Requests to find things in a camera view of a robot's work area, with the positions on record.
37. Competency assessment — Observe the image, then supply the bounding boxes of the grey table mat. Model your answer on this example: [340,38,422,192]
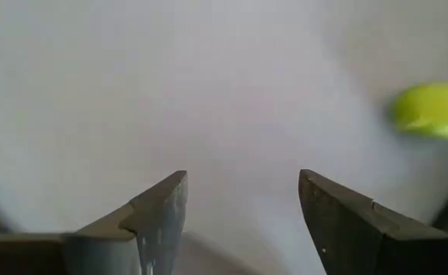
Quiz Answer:
[0,0,448,275]

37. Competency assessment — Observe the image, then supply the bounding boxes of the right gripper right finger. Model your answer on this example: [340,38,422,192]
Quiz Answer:
[298,168,448,275]

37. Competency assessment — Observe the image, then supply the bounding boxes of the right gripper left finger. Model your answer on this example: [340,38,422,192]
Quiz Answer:
[0,170,189,275]

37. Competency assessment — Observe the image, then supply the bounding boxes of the green lime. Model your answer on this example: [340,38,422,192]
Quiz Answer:
[388,80,448,139]

